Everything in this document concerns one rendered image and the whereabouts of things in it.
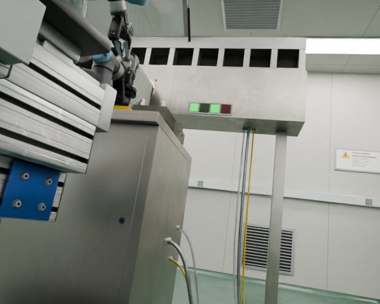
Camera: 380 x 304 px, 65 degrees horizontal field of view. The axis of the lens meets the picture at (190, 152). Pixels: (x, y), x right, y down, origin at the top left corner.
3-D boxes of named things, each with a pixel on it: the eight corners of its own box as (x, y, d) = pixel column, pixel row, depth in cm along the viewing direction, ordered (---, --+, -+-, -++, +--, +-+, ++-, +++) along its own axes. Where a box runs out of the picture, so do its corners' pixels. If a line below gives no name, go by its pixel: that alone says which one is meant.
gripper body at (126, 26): (134, 36, 143) (130, 8, 136) (127, 41, 136) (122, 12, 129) (119, 35, 145) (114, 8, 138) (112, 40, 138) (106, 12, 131)
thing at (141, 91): (127, 109, 140) (134, 74, 144) (144, 126, 162) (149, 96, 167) (128, 109, 140) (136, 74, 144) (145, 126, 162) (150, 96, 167)
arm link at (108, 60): (86, 61, 110) (91, 41, 112) (100, 76, 121) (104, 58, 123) (105, 62, 109) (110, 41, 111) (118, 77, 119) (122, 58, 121)
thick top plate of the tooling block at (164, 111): (130, 116, 134) (133, 104, 135) (156, 143, 171) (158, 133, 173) (164, 119, 130) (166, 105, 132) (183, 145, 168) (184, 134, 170)
